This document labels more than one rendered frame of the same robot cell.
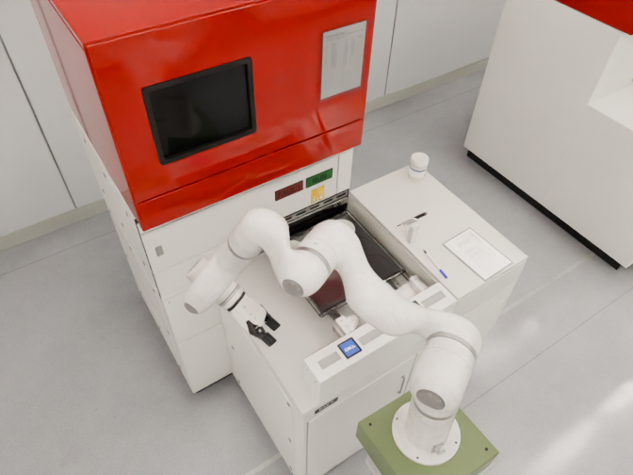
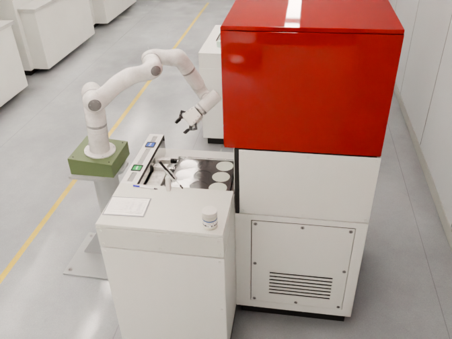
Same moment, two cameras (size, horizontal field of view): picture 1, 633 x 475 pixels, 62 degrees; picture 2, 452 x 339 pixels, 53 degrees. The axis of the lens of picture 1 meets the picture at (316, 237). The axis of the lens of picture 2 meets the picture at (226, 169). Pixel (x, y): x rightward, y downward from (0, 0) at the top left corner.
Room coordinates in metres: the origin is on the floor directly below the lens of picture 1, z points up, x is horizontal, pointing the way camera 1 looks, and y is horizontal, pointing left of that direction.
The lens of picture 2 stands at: (2.86, -1.51, 2.37)
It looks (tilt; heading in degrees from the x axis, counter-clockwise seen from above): 34 degrees down; 135
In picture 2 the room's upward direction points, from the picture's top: 2 degrees counter-clockwise
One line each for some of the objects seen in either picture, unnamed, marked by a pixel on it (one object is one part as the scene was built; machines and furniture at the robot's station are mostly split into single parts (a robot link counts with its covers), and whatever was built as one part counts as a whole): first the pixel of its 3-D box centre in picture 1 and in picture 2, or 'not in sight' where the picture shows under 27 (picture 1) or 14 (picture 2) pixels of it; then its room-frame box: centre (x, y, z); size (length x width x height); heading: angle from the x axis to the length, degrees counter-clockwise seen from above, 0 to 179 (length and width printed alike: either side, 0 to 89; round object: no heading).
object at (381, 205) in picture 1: (430, 235); (168, 218); (1.38, -0.44, 0.89); 0.62 x 0.35 x 0.14; 35
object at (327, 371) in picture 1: (381, 339); (144, 166); (0.91, -0.22, 0.89); 0.55 x 0.09 x 0.14; 125
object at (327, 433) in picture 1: (358, 338); (187, 247); (1.20, -0.20, 0.41); 0.97 x 0.64 x 0.82; 125
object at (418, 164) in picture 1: (417, 166); (209, 218); (1.64, -0.40, 1.01); 0.07 x 0.07 x 0.10
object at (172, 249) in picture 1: (257, 218); (245, 142); (1.32, 0.22, 1.02); 0.82 x 0.03 x 0.40; 125
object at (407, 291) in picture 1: (381, 311); (157, 179); (1.03, -0.24, 0.87); 0.36 x 0.08 x 0.03; 125
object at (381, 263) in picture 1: (334, 258); (202, 175); (1.24, -0.07, 0.90); 0.34 x 0.34 x 0.01; 35
